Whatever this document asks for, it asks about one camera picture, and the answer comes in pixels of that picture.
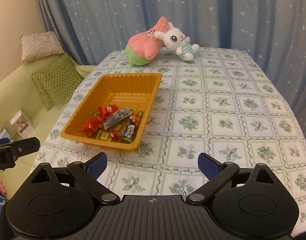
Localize small white box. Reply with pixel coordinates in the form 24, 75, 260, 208
10, 109, 34, 139

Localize yellow green candy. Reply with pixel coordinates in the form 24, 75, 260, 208
96, 130, 111, 141

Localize orange plastic tray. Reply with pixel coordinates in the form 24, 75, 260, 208
60, 73, 162, 151

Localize pink green star plush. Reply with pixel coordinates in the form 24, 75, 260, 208
125, 16, 169, 66

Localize green floral tablecloth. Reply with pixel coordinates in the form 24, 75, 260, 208
36, 48, 306, 235

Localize dark chocolate bar wrapper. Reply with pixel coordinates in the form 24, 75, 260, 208
120, 111, 143, 143

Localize large red snack packet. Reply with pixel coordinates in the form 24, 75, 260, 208
81, 117, 105, 138

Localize green zigzag cushion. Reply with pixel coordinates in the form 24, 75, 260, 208
31, 54, 83, 111

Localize white bunny plush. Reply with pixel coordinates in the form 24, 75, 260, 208
154, 22, 200, 61

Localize blue star curtain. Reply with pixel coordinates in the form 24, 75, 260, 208
36, 0, 306, 139

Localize dark red candy wrapper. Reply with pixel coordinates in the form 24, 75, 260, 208
98, 105, 118, 119

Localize clear dark snack packet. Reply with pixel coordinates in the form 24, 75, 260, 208
102, 107, 133, 131

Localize small red candy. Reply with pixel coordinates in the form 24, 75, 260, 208
110, 130, 123, 141

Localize beige embroidered pillow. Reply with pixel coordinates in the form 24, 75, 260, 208
20, 31, 65, 63

